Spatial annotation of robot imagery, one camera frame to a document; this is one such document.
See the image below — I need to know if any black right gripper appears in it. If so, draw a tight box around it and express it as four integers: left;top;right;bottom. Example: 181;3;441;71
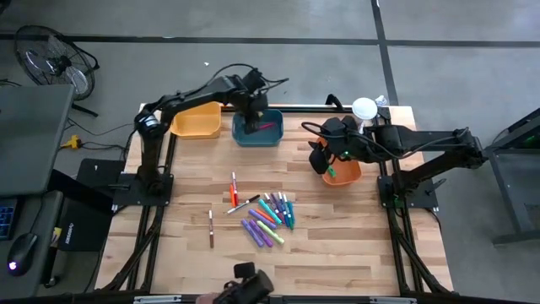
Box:
307;116;359;175

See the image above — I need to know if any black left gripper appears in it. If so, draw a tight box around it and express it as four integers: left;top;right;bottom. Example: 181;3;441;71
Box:
229;67;271;135

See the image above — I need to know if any orange plastic bin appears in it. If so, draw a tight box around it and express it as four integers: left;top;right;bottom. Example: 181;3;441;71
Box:
316;137;364;187

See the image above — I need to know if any blue white marker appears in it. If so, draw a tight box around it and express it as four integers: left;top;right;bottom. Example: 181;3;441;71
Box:
278;193;292;228

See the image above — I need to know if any white dark capped marker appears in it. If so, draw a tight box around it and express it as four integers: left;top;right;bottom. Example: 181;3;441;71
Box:
263;193;280;215

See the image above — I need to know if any teal highlighter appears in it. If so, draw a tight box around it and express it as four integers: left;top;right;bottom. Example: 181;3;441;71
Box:
257;198;284;225

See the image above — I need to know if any orange highlighter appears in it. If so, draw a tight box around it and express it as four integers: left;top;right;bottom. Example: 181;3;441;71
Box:
254;209;276;225

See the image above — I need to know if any purple highlighter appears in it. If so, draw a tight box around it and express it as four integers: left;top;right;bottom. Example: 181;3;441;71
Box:
247;219;274;248
247;209;278;231
240;218;265;248

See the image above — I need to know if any light green highlighter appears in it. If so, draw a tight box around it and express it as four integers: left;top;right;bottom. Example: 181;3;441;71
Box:
256;220;285;246

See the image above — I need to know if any black white marker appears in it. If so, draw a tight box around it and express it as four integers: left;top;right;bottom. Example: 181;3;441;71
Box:
226;193;262;215

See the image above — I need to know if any teal plastic bin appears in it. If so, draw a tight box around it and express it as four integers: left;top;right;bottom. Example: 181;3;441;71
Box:
231;108;284;148

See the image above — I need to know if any yellow plastic bin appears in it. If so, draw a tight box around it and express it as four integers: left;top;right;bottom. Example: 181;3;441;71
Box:
169;100;223;140

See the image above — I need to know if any black controller box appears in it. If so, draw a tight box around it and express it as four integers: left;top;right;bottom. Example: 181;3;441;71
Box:
75;158;127;200

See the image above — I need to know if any dark grey metal cart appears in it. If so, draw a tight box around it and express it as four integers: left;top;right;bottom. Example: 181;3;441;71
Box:
465;107;540;247

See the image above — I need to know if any yellow power plug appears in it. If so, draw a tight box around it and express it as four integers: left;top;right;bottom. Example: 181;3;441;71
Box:
60;134;82;151

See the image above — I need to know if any black floor fan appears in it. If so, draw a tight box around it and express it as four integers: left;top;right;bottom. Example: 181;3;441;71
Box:
13;24;101;118

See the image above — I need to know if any black box white logo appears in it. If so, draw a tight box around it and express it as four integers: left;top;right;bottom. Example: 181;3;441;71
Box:
57;197;116;253

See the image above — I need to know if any grey raised desk panel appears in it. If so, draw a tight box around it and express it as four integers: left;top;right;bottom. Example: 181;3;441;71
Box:
0;83;76;198

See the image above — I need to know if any dark grey desk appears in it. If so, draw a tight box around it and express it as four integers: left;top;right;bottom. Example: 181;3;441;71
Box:
0;189;65;301

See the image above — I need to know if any black backlit keyboard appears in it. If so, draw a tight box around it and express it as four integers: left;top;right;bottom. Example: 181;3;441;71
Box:
0;198;20;242

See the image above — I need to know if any black computer mouse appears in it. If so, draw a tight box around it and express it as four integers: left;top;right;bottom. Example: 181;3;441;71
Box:
6;231;39;278

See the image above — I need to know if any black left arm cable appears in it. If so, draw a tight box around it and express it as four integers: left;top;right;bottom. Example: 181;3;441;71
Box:
196;62;290;96

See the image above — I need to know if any black aluminium table frame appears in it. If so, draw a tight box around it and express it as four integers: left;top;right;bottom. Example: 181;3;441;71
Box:
94;93;455;304

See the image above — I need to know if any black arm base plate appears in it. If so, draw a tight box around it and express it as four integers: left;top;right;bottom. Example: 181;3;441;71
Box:
377;174;447;211
112;172;175;208

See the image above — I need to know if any black handheld camera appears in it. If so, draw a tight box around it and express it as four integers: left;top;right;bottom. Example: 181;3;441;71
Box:
213;261;275;304

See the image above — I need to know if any silver metal bracket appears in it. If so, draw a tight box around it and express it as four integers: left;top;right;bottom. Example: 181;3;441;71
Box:
132;295;182;304
369;296;418;304

